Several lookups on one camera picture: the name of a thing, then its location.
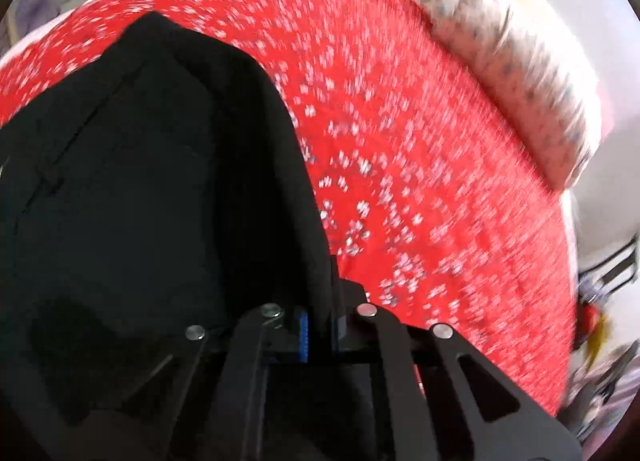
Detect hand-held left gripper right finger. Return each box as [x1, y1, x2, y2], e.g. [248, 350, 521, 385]
[329, 255, 584, 461]

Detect white patterned pillow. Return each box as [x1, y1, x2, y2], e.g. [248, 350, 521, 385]
[425, 0, 603, 189]

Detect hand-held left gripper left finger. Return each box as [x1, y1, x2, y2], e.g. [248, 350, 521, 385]
[55, 303, 313, 461]

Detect black pants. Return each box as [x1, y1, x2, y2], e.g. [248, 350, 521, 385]
[0, 11, 341, 461]

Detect colourful clutter pile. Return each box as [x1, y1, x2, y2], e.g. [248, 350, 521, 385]
[572, 281, 618, 367]

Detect red floral bedspread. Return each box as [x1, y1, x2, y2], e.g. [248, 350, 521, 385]
[0, 0, 581, 417]

